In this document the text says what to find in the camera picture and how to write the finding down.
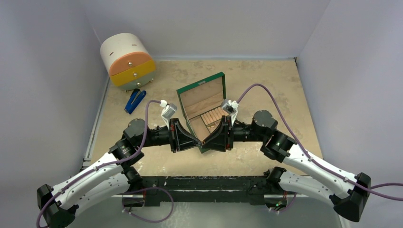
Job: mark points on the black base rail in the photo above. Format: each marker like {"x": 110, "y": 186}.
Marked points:
{"x": 254, "y": 190}

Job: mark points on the white round drawer cabinet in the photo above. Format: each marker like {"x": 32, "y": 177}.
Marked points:
{"x": 128, "y": 63}

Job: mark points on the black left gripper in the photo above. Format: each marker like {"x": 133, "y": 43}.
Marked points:
{"x": 179, "y": 138}

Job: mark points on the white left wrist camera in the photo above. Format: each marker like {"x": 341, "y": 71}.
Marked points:
{"x": 168, "y": 111}

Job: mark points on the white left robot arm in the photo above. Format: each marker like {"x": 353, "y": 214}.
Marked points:
{"x": 112, "y": 174}

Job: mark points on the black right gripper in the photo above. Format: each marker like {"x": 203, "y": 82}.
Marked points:
{"x": 228, "y": 133}

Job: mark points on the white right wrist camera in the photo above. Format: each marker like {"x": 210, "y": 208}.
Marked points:
{"x": 230, "y": 107}

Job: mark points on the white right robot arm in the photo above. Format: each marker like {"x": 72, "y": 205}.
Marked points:
{"x": 324, "y": 181}

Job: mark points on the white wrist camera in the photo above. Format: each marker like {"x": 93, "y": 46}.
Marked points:
{"x": 168, "y": 111}
{"x": 230, "y": 107}

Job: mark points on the beige removable jewelry tray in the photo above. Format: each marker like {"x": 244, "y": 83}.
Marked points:
{"x": 213, "y": 117}

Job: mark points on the blue hand tool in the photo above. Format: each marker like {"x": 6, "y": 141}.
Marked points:
{"x": 135, "y": 99}

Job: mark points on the green jewelry box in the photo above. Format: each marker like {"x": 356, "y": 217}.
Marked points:
{"x": 200, "y": 97}

